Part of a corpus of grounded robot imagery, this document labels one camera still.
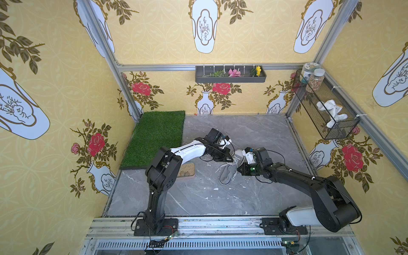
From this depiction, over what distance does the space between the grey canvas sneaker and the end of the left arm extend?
0.16 ft

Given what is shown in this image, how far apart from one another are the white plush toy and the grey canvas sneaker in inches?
16.7

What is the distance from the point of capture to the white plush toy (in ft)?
2.30

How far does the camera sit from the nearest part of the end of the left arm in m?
0.77
